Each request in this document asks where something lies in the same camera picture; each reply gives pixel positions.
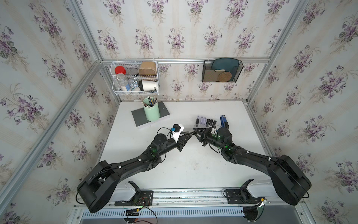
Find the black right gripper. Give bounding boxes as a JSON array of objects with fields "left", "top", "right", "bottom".
[{"left": 192, "top": 127, "right": 225, "bottom": 152}]

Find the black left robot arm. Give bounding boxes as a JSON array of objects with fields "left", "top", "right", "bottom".
[{"left": 77, "top": 131, "right": 196, "bottom": 213}]

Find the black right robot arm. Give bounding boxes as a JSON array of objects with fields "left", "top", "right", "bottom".
[{"left": 194, "top": 127, "right": 312, "bottom": 205}]

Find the blue black stapler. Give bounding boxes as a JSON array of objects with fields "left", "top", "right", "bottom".
[{"left": 220, "top": 115, "right": 229, "bottom": 129}]

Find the green pen cup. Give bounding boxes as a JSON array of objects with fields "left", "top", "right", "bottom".
[{"left": 142, "top": 96, "right": 160, "bottom": 122}]

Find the round cork coaster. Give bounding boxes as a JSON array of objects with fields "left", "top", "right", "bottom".
[{"left": 217, "top": 72, "right": 232, "bottom": 82}]

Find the white black cylinder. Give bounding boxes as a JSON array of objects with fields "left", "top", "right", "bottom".
[{"left": 139, "top": 80, "right": 158, "bottom": 91}]

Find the teal plate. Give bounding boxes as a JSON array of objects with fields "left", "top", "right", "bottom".
[{"left": 211, "top": 57, "right": 241, "bottom": 82}]

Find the clear plastic bottle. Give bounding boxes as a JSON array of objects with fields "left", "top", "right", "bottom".
[{"left": 116, "top": 73, "right": 131, "bottom": 92}]

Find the red lid jar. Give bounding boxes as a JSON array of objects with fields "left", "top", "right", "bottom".
[{"left": 114, "top": 66, "right": 127, "bottom": 75}]

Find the black mesh wall holder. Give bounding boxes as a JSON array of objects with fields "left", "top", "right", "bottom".
[{"left": 201, "top": 60, "right": 243, "bottom": 83}]

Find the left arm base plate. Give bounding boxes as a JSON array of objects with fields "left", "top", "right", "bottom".
[{"left": 114, "top": 190, "right": 153, "bottom": 206}]

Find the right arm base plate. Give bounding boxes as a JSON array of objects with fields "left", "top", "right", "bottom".
[{"left": 223, "top": 189, "right": 264, "bottom": 204}]

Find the white wire basket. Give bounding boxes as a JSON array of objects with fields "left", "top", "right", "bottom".
[{"left": 110, "top": 60, "right": 160, "bottom": 96}]

